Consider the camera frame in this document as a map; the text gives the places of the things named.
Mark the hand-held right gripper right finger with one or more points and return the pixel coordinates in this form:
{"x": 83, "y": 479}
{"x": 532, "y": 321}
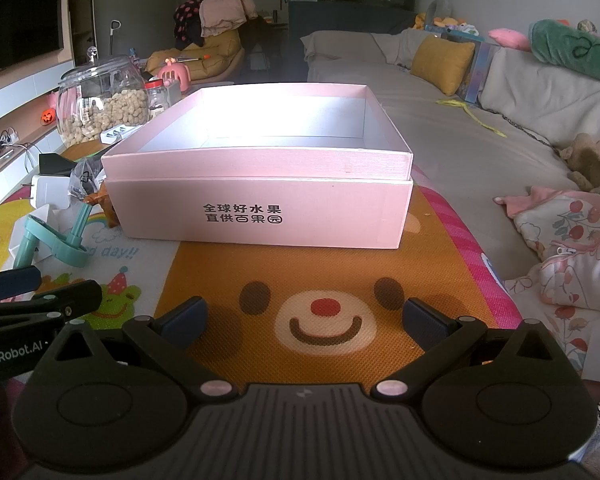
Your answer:
{"x": 424, "y": 329}

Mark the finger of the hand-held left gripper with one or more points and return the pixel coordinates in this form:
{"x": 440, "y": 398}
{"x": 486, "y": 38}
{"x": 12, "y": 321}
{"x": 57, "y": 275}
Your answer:
{"x": 70, "y": 299}
{"x": 11, "y": 282}

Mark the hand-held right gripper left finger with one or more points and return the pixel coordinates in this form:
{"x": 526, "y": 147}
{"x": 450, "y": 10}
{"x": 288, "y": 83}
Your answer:
{"x": 185, "y": 319}

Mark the pink cardboard box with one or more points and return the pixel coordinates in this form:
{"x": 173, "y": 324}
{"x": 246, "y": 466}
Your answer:
{"x": 260, "y": 200}

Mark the teal plastic stand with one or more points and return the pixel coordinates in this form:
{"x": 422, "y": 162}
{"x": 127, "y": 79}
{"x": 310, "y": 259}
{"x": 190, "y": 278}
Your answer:
{"x": 60, "y": 245}

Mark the brown snack packet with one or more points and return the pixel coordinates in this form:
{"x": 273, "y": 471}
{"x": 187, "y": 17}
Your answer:
{"x": 107, "y": 207}

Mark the white box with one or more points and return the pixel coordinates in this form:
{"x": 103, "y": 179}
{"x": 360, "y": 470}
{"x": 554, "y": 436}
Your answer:
{"x": 47, "y": 190}

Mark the cartoon play mat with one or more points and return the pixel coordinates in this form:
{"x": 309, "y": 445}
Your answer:
{"x": 330, "y": 270}

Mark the clear plastic bag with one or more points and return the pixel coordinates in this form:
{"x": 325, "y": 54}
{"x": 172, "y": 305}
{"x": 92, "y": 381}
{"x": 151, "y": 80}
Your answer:
{"x": 85, "y": 177}

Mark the black object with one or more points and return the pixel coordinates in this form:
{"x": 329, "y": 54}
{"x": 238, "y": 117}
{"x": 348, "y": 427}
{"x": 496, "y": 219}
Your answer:
{"x": 55, "y": 162}

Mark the floral blanket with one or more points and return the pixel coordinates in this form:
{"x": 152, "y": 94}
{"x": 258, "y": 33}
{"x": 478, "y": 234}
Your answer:
{"x": 565, "y": 260}

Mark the orange pumpkin toy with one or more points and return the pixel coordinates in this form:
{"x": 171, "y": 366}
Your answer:
{"x": 47, "y": 117}

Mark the white socket strip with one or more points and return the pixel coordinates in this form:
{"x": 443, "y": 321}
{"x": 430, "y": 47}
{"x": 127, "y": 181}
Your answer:
{"x": 117, "y": 134}

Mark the grey sofa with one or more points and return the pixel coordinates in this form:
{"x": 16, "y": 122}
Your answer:
{"x": 460, "y": 140}

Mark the large glass jar of nuts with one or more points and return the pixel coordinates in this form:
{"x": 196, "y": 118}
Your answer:
{"x": 105, "y": 105}

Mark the yellow ribbon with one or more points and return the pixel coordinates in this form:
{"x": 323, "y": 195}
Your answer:
{"x": 472, "y": 117}

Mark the small jar with red lid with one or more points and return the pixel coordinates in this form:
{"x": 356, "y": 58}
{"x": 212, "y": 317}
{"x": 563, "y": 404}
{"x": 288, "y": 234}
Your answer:
{"x": 157, "y": 99}

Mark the brown plush toy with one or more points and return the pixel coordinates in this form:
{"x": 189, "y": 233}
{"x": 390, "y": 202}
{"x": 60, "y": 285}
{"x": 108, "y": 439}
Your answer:
{"x": 587, "y": 157}

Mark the pink plastic toy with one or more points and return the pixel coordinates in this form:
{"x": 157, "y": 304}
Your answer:
{"x": 176, "y": 75}

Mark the colourful shiny box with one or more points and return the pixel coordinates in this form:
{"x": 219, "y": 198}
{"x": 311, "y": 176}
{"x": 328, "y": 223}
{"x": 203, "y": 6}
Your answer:
{"x": 480, "y": 72}

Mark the yellow bean bag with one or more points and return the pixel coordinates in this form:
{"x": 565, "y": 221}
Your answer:
{"x": 215, "y": 55}

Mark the yellow cushion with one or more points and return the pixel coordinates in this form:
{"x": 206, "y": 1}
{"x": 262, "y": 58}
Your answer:
{"x": 442, "y": 62}

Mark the television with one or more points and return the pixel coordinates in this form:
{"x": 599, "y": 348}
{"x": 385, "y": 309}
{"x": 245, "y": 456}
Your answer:
{"x": 15, "y": 10}

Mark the pink plush toy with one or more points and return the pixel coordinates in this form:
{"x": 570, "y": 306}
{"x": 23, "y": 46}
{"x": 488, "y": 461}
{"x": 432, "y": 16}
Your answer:
{"x": 507, "y": 37}

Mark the pile of clothes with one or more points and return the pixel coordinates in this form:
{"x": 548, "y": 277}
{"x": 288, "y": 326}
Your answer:
{"x": 220, "y": 10}

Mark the green bag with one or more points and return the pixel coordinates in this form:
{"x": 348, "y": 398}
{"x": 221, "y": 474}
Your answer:
{"x": 570, "y": 47}

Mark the grey plush toy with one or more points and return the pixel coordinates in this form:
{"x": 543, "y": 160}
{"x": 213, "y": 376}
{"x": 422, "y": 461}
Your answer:
{"x": 440, "y": 6}

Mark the glass aquarium on dark cabinet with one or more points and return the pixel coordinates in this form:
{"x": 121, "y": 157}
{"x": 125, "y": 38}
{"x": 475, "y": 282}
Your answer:
{"x": 340, "y": 5}

